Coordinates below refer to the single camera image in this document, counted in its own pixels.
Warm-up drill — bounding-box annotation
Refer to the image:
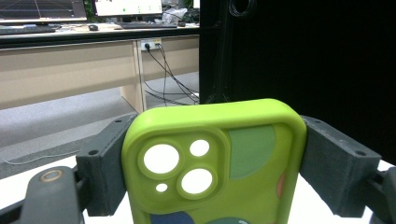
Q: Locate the bright screen monitor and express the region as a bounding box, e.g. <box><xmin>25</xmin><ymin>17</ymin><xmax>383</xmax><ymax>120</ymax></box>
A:
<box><xmin>92</xmin><ymin>0</ymin><xmax>164</xmax><ymax>19</ymax></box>

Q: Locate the dark screen monitor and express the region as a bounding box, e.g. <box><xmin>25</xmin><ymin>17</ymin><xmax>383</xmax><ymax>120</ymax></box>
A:
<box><xmin>0</xmin><ymin>0</ymin><xmax>89</xmax><ymax>24</ymax></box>

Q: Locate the white power outlet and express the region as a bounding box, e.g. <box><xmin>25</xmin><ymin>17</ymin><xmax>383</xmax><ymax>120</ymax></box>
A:
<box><xmin>140</xmin><ymin>37</ymin><xmax>163</xmax><ymax>51</ymax></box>

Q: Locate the bundle of black hanging cables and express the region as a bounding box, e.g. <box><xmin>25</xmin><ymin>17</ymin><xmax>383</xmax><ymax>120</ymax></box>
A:
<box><xmin>144</xmin><ymin>43</ymin><xmax>201</xmax><ymax>106</ymax></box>

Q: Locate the coiled black cable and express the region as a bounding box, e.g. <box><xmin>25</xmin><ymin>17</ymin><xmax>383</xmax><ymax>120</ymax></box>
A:
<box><xmin>228</xmin><ymin>0</ymin><xmax>258</xmax><ymax>19</ymax></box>

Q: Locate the black keyboard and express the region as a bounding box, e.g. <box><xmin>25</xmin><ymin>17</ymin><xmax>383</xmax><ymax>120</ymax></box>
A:
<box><xmin>120</xmin><ymin>21</ymin><xmax>178</xmax><ymax>30</ymax></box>
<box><xmin>0</xmin><ymin>25</ymin><xmax>57</xmax><ymax>36</ymax></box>

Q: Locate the thin white floor cable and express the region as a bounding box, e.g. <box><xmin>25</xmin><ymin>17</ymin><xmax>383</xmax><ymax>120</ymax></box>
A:
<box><xmin>0</xmin><ymin>149</ymin><xmax>82</xmax><ymax>166</ymax></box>

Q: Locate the green patterned phone case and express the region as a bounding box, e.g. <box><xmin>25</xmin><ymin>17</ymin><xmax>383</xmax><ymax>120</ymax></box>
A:
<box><xmin>120</xmin><ymin>98</ymin><xmax>308</xmax><ymax>224</ymax></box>

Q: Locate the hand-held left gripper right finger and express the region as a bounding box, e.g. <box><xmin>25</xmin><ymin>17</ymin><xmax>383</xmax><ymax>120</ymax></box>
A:
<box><xmin>299</xmin><ymin>115</ymin><xmax>383</xmax><ymax>218</ymax></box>

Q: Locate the beige wooden desk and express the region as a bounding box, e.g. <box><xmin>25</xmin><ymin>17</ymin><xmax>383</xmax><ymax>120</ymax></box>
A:
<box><xmin>0</xmin><ymin>24</ymin><xmax>201</xmax><ymax>115</ymax></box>

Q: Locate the black curtain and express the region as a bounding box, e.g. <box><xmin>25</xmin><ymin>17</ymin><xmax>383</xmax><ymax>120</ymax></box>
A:
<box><xmin>199</xmin><ymin>0</ymin><xmax>396</xmax><ymax>166</ymax></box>

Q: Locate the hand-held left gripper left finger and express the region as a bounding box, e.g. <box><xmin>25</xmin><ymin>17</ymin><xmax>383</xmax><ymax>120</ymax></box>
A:
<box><xmin>75</xmin><ymin>112</ymin><xmax>138</xmax><ymax>217</ymax></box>

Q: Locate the clear plastic bag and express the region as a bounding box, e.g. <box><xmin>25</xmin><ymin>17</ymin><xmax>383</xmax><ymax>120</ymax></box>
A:
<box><xmin>161</xmin><ymin>7</ymin><xmax>190</xmax><ymax>25</ymax></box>

